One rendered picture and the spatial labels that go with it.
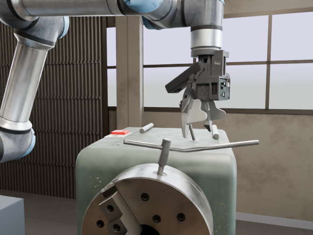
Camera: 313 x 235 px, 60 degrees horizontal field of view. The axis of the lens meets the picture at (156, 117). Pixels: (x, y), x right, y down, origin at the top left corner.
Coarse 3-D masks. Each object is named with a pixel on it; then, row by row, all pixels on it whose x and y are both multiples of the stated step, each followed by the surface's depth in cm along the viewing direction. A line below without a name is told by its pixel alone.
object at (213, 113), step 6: (204, 102) 69; (210, 102) 69; (204, 108) 69; (210, 108) 70; (216, 108) 69; (210, 114) 71; (216, 114) 70; (222, 114) 69; (204, 120) 72; (210, 120) 71; (210, 126) 72
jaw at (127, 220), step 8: (104, 192) 63; (112, 192) 63; (104, 200) 60; (112, 200) 59; (120, 200) 61; (104, 208) 59; (112, 208) 59; (120, 208) 59; (128, 208) 62; (112, 216) 59; (120, 216) 58; (128, 216) 60; (112, 224) 57; (120, 224) 57; (128, 224) 58; (136, 224) 61; (112, 232) 57; (120, 232) 57; (128, 232) 56; (136, 232) 59
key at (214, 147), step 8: (128, 144) 62; (136, 144) 62; (144, 144) 62; (152, 144) 63; (224, 144) 66; (232, 144) 67; (240, 144) 67; (248, 144) 67; (256, 144) 68; (184, 152) 65
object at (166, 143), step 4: (164, 140) 63; (168, 140) 63; (164, 144) 63; (168, 144) 63; (164, 148) 63; (168, 148) 63; (160, 152) 64; (164, 152) 63; (168, 152) 64; (160, 156) 64; (164, 156) 63; (168, 156) 64; (160, 160) 64; (164, 160) 63; (160, 164) 64; (164, 164) 64; (160, 168) 64; (160, 172) 64
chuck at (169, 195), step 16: (128, 176) 63; (144, 176) 62; (160, 176) 63; (176, 176) 66; (128, 192) 62; (144, 192) 61; (160, 192) 61; (176, 192) 60; (192, 192) 64; (96, 208) 64; (144, 208) 62; (160, 208) 61; (176, 208) 60; (192, 208) 59; (208, 208) 67; (96, 224) 64; (144, 224) 62; (160, 224) 61; (176, 224) 60; (192, 224) 60; (208, 224) 59
